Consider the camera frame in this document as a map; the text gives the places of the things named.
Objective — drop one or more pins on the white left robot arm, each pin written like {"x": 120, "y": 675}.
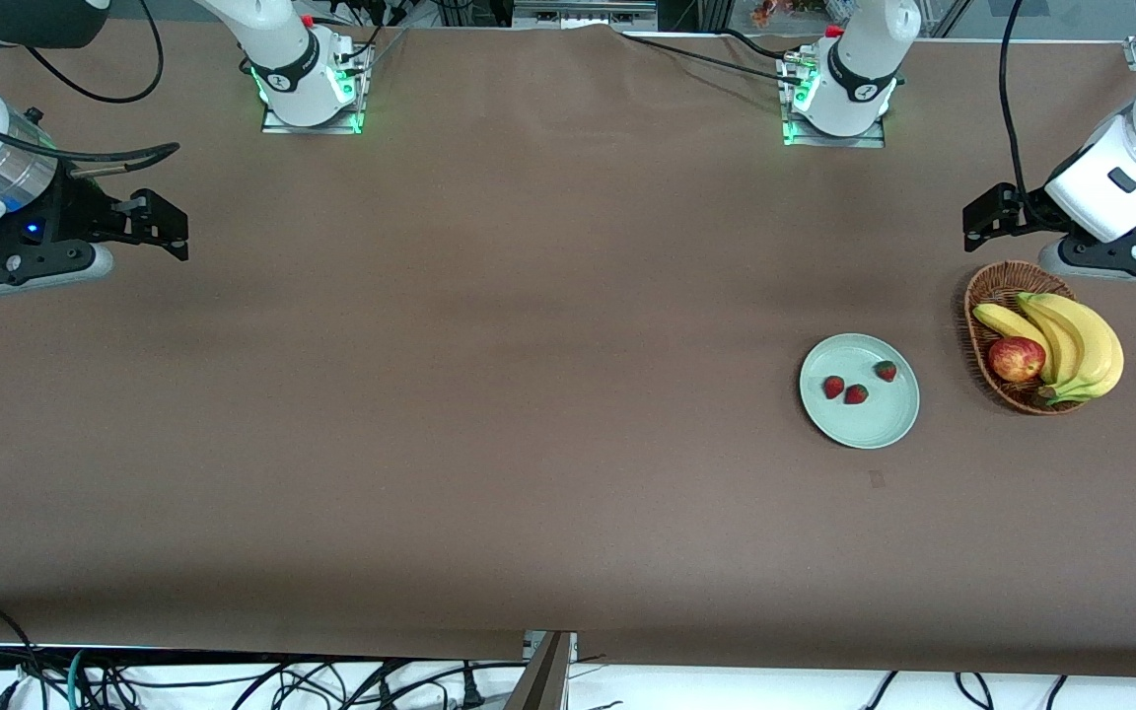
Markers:
{"x": 859, "y": 69}

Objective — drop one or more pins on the pale green round plate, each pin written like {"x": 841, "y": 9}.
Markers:
{"x": 864, "y": 429}

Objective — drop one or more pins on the red apple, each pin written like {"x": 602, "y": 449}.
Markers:
{"x": 1016, "y": 360}

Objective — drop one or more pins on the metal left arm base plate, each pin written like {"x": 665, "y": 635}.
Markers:
{"x": 805, "y": 141}

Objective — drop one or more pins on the aluminium frame post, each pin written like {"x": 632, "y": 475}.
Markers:
{"x": 543, "y": 680}

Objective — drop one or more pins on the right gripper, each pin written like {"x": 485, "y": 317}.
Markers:
{"x": 78, "y": 210}

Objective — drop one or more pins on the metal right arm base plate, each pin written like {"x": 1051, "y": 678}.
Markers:
{"x": 277, "y": 126}

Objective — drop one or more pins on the yellow banana bunch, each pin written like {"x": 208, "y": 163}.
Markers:
{"x": 1086, "y": 340}

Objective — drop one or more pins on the red strawberry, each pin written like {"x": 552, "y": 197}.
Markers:
{"x": 833, "y": 387}
{"x": 886, "y": 371}
{"x": 856, "y": 394}

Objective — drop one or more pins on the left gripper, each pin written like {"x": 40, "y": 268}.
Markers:
{"x": 1031, "y": 208}

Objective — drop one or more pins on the brown table cover sheet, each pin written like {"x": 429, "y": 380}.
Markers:
{"x": 568, "y": 247}

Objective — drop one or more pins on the grey device box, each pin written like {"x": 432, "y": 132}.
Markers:
{"x": 583, "y": 15}

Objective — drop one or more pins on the brown wicker basket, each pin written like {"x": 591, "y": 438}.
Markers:
{"x": 982, "y": 325}

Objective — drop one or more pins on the colourful background objects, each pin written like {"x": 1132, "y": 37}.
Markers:
{"x": 775, "y": 10}

